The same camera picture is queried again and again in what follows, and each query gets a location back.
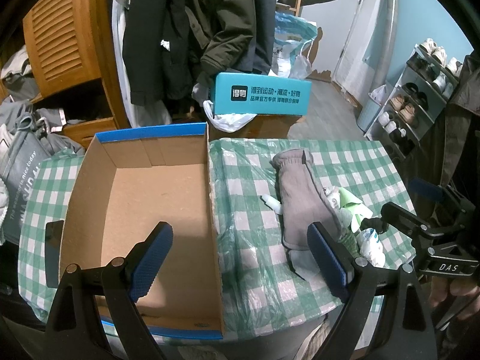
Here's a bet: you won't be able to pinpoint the light green cloth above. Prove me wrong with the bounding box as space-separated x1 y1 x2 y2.
338 187 374 233

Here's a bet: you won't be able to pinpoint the white patterned sock bundle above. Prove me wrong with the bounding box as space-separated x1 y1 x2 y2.
324 186 387 269

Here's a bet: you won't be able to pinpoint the green sparkly scouring cloth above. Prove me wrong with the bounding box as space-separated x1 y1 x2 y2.
339 229 361 258

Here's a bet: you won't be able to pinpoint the person's right hand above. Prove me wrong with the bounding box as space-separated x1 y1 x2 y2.
429 276 479 320

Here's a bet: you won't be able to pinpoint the metal shoe rack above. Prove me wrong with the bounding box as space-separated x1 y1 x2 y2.
364 38 463 163

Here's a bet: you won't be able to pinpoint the green checkered tablecloth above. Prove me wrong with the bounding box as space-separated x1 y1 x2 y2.
17 138 413 341

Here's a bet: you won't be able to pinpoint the open cardboard shoe box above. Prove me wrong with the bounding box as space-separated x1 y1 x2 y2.
58 123 224 341

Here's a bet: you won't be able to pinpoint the light blue waste bin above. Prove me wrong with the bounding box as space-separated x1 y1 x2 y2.
356 91 386 133

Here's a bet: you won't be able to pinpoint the grey printed tote bag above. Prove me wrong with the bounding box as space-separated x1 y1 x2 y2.
1 124 52 245

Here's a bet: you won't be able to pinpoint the white plastic bag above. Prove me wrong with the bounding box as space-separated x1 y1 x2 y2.
191 83 257 133

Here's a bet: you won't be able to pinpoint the teal printed shipping box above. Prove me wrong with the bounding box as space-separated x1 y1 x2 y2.
211 72 312 116

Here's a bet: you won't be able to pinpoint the blue plastic bag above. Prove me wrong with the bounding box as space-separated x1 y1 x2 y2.
271 12 318 80

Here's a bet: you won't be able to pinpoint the wooden louvered cabinet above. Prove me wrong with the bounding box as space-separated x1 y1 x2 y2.
23 0 130 147

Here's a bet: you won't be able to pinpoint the dark hanging jackets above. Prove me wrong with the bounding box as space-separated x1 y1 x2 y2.
122 0 277 107

